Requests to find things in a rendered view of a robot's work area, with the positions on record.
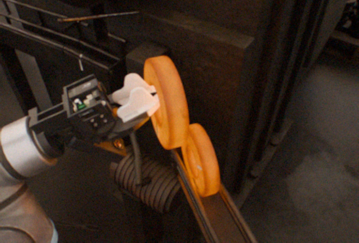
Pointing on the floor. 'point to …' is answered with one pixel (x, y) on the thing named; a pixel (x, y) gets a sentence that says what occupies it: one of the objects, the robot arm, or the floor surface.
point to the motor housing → (146, 194)
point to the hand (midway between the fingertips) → (163, 94)
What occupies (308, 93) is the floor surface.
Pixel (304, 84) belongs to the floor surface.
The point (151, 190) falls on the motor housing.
